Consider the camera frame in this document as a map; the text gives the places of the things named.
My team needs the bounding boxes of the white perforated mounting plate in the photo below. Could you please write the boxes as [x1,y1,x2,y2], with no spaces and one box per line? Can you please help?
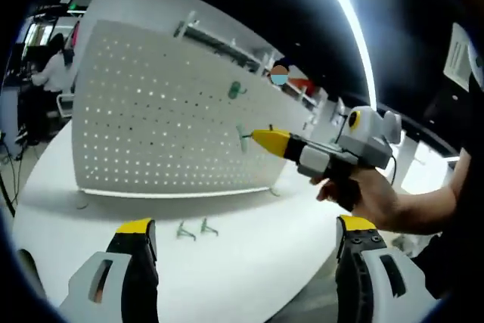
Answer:
[71,19,319,198]

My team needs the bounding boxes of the white office chair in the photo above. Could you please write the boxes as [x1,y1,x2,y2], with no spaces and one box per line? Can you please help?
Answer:
[55,93,76,120]

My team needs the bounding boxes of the orange object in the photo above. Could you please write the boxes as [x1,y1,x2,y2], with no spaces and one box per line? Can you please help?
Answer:
[290,76,315,94]

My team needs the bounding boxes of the white shelving rack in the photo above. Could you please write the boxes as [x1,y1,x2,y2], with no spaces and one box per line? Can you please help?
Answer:
[172,10,279,75]

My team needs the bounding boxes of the green hook assembly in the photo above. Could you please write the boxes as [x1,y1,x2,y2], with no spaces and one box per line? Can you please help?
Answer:
[227,80,249,101]
[175,219,198,242]
[235,123,255,152]
[200,217,221,238]

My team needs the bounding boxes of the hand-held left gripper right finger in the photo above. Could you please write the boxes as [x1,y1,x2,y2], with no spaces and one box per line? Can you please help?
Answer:
[334,214,436,323]

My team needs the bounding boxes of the black stand legs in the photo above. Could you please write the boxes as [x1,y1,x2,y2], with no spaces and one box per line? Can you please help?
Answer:
[0,132,19,219]

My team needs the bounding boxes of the person's right hand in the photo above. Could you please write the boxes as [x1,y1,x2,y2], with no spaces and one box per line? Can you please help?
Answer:
[310,166,402,232]

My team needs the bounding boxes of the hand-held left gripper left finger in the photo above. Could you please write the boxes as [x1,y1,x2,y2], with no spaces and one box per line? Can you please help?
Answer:
[58,218,160,323]

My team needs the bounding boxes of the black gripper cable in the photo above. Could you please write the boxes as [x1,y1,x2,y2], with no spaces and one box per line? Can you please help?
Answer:
[388,154,399,186]

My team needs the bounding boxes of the person's dark clothing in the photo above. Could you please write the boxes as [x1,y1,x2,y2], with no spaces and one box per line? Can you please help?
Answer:
[410,57,484,300]

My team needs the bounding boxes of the white wall sign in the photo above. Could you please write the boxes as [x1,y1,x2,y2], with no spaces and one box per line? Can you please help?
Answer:
[442,22,474,86]

